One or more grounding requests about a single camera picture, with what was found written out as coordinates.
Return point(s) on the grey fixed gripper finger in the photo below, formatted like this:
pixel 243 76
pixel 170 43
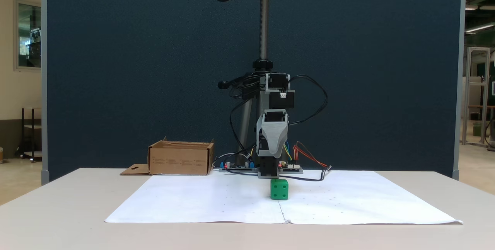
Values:
pixel 273 136

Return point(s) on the green die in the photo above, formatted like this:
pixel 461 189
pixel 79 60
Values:
pixel 279 190

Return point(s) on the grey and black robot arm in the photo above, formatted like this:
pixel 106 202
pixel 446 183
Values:
pixel 280 91

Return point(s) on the green waste bin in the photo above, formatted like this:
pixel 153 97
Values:
pixel 477 129

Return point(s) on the blue circuit board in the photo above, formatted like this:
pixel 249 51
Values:
pixel 236 167

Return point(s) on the white paper sheet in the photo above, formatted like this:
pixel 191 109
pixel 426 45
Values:
pixel 367 199
pixel 201 199

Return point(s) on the brown cardboard box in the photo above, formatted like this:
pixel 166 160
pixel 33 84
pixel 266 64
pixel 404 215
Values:
pixel 180 161

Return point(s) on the dark blue partition panel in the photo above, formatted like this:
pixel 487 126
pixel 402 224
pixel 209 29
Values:
pixel 135 68

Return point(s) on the black shelf cart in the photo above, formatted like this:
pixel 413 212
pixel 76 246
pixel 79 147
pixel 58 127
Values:
pixel 31 134

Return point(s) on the black camera tripod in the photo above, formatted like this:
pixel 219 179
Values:
pixel 264 18

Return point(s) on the aluminium frame rack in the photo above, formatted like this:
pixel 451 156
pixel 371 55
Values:
pixel 468 95

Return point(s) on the framed wall window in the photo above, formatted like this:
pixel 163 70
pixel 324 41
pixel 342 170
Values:
pixel 29 35

